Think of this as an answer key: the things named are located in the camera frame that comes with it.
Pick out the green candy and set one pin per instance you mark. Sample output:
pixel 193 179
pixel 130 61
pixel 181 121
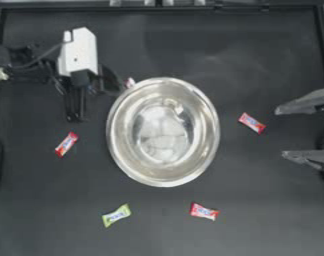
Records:
pixel 116 215

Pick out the steel bowl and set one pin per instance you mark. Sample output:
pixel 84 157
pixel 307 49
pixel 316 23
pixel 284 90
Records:
pixel 162 150

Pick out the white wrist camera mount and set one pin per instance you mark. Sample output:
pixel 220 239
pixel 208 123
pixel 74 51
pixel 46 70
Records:
pixel 80 50

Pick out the black metal frame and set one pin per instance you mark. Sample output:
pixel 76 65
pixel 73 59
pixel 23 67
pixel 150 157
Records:
pixel 58 5

